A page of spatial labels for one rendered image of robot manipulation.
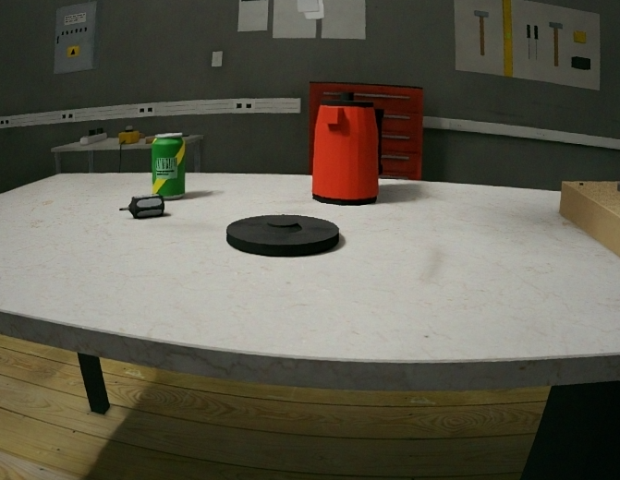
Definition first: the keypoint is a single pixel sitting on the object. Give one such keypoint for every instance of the red electric kettle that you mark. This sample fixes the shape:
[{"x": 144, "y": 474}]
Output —
[{"x": 347, "y": 158}]

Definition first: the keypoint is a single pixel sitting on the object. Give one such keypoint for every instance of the green drink can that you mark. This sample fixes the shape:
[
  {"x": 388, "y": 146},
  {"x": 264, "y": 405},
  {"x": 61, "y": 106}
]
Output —
[{"x": 168, "y": 166}]

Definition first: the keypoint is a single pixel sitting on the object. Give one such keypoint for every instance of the black round disc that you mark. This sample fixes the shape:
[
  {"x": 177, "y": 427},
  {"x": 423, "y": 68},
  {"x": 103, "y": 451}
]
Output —
[{"x": 283, "y": 235}]

